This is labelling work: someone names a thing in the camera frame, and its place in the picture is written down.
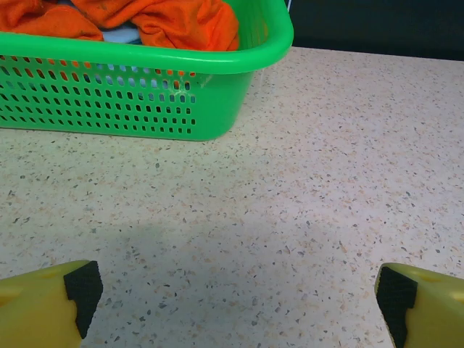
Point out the light blue t-shirt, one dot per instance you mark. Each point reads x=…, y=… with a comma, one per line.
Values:
x=119, y=35

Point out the green plastic laundry basket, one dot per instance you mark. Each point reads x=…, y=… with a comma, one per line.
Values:
x=217, y=108

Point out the orange t-shirt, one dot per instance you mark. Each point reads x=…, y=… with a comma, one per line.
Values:
x=181, y=25

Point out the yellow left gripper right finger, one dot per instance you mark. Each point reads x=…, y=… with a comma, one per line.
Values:
x=431, y=311

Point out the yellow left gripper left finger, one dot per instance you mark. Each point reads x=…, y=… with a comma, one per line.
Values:
x=36, y=311

